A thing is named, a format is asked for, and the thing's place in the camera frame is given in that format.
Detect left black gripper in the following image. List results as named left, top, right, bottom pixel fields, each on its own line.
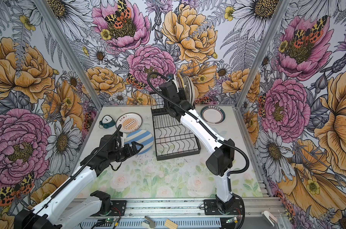
left=108, top=141, right=143, bottom=162

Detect yellow woven square plate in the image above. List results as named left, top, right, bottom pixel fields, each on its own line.
left=176, top=73, right=184, bottom=93

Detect white floral plate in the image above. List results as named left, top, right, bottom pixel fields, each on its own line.
left=191, top=81, right=195, bottom=106

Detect black wire dish rack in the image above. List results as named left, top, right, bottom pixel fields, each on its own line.
left=150, top=92, right=201, bottom=161

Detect white plate red characters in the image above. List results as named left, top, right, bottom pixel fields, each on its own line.
left=172, top=75, right=181, bottom=93

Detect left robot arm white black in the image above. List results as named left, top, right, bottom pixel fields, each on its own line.
left=14, top=132, right=144, bottom=229

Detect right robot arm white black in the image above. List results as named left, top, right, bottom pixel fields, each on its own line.
left=159, top=76, right=235, bottom=214

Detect blue white striped plate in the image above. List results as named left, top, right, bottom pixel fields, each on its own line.
left=124, top=130, right=154, bottom=155

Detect orange sunburst plate left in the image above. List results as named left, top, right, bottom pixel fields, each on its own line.
left=116, top=113, right=142, bottom=133

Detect small teal cup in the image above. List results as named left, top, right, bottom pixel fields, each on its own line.
left=99, top=115, right=116, bottom=129

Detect small green rimmed plate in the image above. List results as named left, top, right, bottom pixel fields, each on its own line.
left=200, top=106, right=226, bottom=125

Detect grey clip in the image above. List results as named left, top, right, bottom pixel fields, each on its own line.
left=141, top=216, right=156, bottom=229

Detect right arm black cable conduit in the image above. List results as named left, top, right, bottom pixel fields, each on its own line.
left=146, top=71, right=250, bottom=177

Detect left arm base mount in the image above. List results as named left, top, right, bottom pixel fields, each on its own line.
left=96, top=200, right=127, bottom=216

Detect aluminium front rail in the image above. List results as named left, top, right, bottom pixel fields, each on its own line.
left=75, top=198, right=282, bottom=220

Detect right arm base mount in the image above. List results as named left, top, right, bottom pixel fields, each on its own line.
left=203, top=199, right=244, bottom=216

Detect white handle object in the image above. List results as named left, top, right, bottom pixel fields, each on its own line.
left=261, top=210, right=278, bottom=227

